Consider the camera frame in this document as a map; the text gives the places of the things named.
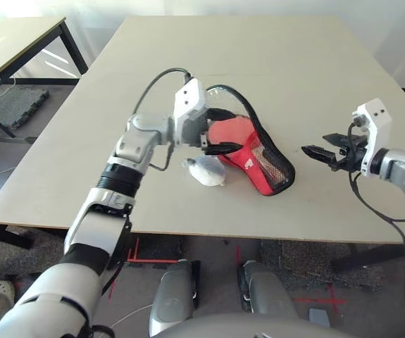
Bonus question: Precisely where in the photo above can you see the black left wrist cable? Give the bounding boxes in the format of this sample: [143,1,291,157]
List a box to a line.
[131,68,194,173]

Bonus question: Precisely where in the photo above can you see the red black paddle case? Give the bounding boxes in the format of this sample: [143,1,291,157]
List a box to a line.
[201,83,297,196]

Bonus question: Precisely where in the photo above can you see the grey robot leg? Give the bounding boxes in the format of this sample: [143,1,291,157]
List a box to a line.
[237,260,300,316]
[149,259,202,338]

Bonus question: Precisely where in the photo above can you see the dark speckled rubber mat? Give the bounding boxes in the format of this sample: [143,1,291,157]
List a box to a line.
[0,228,68,279]
[260,239,382,292]

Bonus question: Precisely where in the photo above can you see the beige side table black frame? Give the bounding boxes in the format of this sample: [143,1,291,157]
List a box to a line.
[0,17,90,142]

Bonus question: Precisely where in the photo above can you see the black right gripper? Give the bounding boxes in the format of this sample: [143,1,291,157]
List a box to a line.
[301,132,368,173]

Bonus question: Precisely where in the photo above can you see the black main table frame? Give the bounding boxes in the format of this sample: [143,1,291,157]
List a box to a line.
[0,220,405,272]

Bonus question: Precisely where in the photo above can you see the white floor cable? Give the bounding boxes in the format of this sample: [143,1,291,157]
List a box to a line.
[112,304,153,328]

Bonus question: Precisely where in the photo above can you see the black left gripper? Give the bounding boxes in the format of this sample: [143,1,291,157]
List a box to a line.
[180,108,246,156]

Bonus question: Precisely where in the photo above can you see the grey left robot leg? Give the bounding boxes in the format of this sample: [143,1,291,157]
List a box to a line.
[149,259,202,338]

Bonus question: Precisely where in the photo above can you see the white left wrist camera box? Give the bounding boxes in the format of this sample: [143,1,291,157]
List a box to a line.
[172,77,208,140]

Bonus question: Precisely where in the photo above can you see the grey right robot leg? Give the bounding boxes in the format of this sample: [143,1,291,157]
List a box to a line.
[237,260,300,316]

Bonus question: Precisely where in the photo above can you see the grey robot torso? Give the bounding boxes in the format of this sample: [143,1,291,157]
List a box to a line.
[184,311,337,338]

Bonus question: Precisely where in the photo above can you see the grey foam floor mat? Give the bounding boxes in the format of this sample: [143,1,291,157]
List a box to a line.
[0,87,50,130]

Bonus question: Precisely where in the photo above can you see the small grey floor box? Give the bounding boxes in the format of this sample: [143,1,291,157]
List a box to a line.
[308,308,330,327]

